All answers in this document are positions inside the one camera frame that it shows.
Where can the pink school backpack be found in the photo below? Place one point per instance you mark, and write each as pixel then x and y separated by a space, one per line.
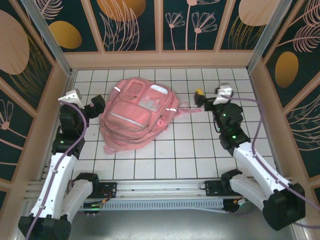
pixel 130 117

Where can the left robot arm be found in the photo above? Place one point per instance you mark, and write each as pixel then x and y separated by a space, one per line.
pixel 57 180

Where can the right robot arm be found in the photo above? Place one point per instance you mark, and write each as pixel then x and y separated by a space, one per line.
pixel 282 207

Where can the grey metal panel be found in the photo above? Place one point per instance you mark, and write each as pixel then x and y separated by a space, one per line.
pixel 162 225

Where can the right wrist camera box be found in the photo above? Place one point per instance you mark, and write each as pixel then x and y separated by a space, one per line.
pixel 222 93

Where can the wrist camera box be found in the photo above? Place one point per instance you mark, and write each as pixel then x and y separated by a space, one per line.
pixel 222 93
pixel 71 98

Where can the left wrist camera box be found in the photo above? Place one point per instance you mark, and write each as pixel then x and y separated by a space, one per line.
pixel 71 98

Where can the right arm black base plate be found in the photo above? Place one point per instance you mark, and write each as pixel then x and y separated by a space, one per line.
pixel 212 188

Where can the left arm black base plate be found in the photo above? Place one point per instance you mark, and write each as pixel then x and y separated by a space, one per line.
pixel 108 190

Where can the aluminium frame post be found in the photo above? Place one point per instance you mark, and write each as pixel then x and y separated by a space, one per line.
pixel 267 35
pixel 50 40

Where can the aluminium mounting rail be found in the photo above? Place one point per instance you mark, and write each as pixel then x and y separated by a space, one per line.
pixel 162 187

